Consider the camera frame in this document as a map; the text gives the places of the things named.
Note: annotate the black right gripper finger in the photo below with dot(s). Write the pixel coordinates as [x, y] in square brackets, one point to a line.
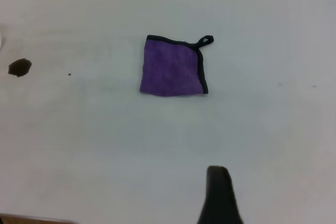
[219, 197]

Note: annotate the purple cloth with black trim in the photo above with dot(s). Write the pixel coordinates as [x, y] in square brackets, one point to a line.
[170, 69]

